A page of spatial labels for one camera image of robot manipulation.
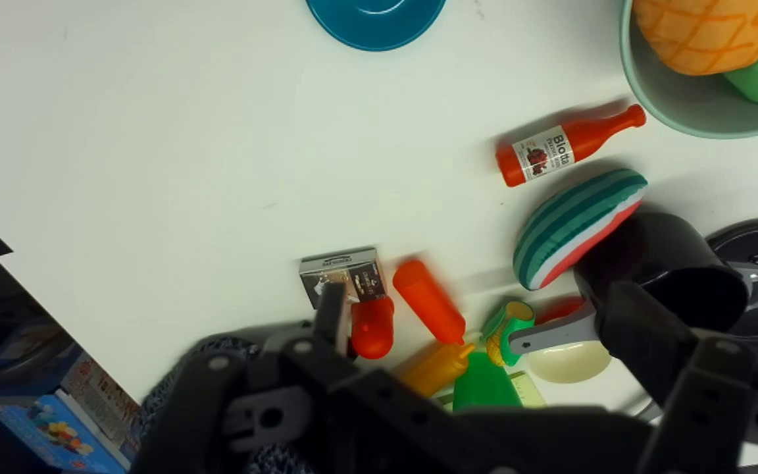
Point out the dark speckled fuzzy cloth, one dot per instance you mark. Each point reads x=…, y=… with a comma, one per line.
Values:
x=224, y=342

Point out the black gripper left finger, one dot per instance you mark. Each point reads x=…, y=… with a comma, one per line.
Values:
x=331, y=320

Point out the blue round plate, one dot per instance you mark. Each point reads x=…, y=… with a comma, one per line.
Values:
x=370, y=21

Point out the orange pineapple plushie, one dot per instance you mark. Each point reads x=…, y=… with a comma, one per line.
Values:
x=703, y=36

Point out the pale yellow plate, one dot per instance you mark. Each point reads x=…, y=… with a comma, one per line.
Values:
x=568, y=365

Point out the blue printed box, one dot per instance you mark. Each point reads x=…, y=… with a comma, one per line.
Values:
x=64, y=429

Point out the watermelon slice plushie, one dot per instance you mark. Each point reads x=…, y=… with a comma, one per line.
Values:
x=572, y=228

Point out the green toy cup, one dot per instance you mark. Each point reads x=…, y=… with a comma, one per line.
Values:
x=486, y=384

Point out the red toy ketchup bottle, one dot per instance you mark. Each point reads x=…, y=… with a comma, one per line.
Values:
x=564, y=145

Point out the light green bowl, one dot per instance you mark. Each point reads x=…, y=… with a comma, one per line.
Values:
x=703, y=109

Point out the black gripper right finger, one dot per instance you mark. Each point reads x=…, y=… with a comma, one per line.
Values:
x=645, y=345

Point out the small silver box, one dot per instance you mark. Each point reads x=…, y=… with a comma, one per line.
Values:
x=340, y=263

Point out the orange yellow toy cup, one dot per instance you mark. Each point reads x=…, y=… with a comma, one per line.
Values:
x=436, y=365

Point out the orange toy carrot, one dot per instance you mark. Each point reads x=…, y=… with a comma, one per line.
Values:
x=427, y=298

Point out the green yellow toy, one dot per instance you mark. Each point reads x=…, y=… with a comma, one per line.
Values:
x=507, y=320

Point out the red toy with black stem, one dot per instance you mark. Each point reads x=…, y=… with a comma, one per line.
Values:
x=373, y=329

